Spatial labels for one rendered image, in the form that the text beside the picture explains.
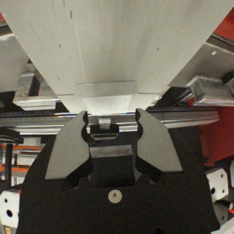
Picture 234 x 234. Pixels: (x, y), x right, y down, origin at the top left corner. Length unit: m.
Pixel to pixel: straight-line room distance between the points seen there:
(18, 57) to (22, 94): 0.09
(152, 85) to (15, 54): 0.32
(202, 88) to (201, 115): 0.36
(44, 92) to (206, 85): 0.50
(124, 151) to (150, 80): 0.17
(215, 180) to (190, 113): 0.45
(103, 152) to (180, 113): 0.51
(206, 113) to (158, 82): 0.66
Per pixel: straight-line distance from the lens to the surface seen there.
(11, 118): 0.71
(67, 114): 0.30
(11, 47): 0.33
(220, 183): 0.37
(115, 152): 0.26
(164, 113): 0.61
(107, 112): 0.26
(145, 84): 0.17
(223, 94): 0.51
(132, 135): 0.80
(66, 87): 0.17
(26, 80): 0.36
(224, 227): 0.46
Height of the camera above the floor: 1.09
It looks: 18 degrees down
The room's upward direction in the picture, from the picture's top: 175 degrees clockwise
